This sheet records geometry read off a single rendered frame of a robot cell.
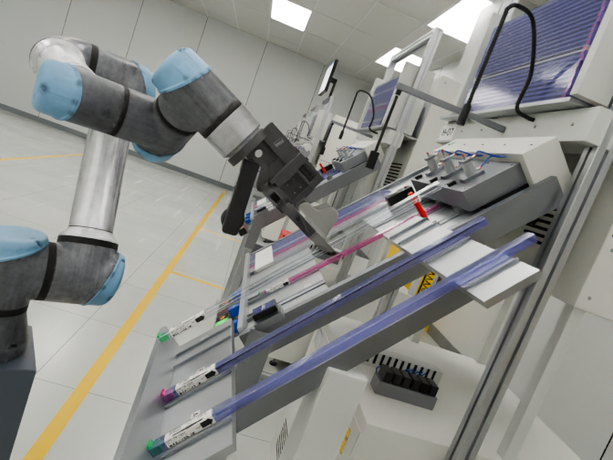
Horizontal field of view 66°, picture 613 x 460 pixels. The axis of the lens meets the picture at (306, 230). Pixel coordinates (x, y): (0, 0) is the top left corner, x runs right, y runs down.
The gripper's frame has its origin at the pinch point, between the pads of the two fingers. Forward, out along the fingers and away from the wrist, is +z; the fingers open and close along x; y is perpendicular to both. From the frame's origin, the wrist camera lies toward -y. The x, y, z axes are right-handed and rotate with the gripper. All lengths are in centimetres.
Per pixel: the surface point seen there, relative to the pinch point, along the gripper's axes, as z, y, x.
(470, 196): 19.7, 29.0, 18.7
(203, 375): -1.8, -23.3, -11.6
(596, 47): 12, 63, 13
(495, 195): 23.3, 33.1, 18.4
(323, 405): 12.4, -14.6, -13.9
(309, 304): 12.0, -10.1, 16.2
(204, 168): -5, -84, 902
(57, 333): -10, -115, 138
